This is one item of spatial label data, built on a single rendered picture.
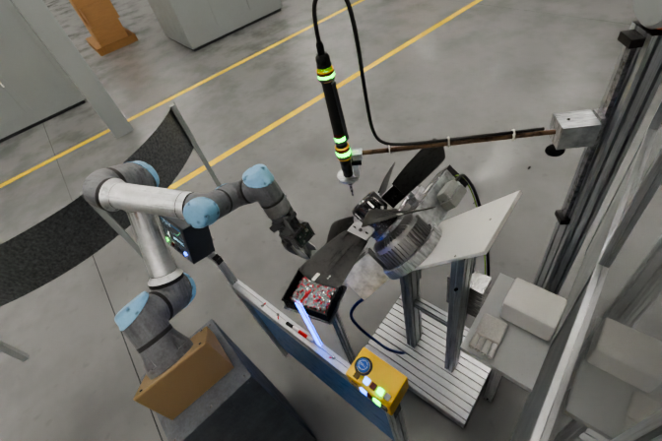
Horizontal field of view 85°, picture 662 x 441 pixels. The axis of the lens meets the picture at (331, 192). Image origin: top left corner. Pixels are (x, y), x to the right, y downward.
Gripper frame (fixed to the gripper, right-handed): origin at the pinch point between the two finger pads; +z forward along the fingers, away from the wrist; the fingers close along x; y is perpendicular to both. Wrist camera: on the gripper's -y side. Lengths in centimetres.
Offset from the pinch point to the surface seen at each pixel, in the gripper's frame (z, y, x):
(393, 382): 31.0, 31.3, -11.2
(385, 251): 18.8, 8.6, 23.0
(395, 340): 116, -31, 29
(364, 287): 32.3, -0.6, 12.6
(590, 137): -8, 63, 59
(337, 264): 9.8, 3.4, 6.2
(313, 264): 9.4, -5.3, 2.5
